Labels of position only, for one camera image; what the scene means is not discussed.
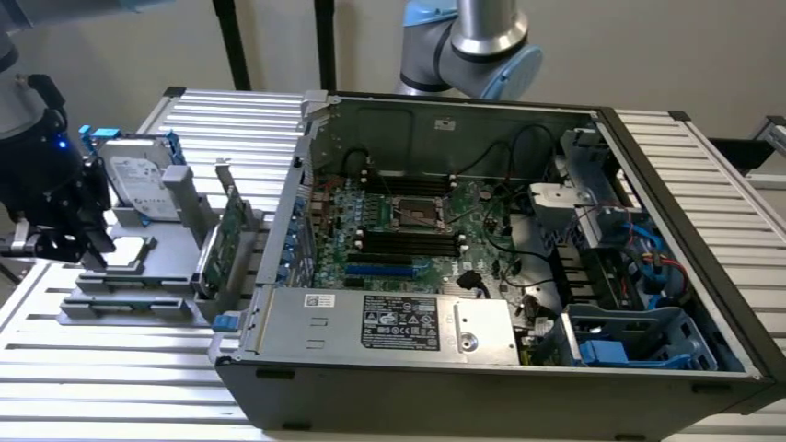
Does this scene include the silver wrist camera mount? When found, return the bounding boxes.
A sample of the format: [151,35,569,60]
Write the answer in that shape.
[0,219,42,259]

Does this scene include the long black looped wire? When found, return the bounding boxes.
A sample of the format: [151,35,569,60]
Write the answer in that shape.
[455,122,559,181]

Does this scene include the grey metal drive cage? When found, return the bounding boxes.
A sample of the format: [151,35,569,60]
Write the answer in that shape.
[550,127,648,245]

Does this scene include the black open PC case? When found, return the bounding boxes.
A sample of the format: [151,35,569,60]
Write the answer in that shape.
[207,88,786,435]

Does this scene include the blue expansion slot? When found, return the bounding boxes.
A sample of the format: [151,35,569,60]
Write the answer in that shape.
[343,263,415,281]

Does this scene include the grey parts rack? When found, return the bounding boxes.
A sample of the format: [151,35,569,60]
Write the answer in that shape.
[58,164,267,329]

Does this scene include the green motherboard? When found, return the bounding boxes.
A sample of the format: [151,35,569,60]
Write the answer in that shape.
[305,177,529,297]

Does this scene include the blue grey disk bay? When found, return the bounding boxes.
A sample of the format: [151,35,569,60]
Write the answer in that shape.
[559,301,721,370]

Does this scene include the red disk wire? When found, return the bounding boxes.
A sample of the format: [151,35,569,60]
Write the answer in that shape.
[648,255,693,289]

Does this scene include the short black looped wire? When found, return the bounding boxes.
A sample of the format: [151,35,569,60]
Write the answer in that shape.
[339,147,371,180]

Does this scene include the black stand pole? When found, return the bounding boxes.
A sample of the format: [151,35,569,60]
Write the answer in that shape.
[210,0,254,91]
[311,0,341,91]

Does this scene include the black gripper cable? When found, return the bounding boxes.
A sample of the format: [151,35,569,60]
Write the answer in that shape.
[24,72,68,114]

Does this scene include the silver CPU chip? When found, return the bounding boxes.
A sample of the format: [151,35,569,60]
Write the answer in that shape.
[108,236,156,269]

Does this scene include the aluminium frame profile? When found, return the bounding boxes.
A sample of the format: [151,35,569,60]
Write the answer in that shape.
[746,115,786,186]

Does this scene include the blue case latch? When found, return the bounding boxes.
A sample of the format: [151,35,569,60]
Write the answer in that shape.
[210,310,242,333]

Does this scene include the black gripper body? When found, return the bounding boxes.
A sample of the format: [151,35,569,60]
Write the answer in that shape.
[0,106,116,237]

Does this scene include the silver power supply unit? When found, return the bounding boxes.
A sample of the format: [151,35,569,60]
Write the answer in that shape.
[253,286,525,367]

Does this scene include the black plug wire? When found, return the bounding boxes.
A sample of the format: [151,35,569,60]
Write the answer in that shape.
[458,270,491,297]

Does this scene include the green graphics card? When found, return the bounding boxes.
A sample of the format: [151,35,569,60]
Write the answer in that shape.
[195,157,249,297]

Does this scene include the blue disk wire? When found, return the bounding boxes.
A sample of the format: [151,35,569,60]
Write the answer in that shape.
[617,219,674,298]

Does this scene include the silver hard disk blue caddy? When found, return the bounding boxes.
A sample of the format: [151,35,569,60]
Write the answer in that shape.
[78,125,188,227]

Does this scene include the black bracket block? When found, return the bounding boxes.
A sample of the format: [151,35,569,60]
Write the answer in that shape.
[705,136,770,172]

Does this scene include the CPU socket with metal frame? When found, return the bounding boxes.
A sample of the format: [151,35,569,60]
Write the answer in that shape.
[382,194,447,232]

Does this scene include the black RAM slot bank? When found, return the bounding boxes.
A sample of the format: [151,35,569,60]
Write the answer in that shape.
[365,170,458,195]
[353,228,466,258]

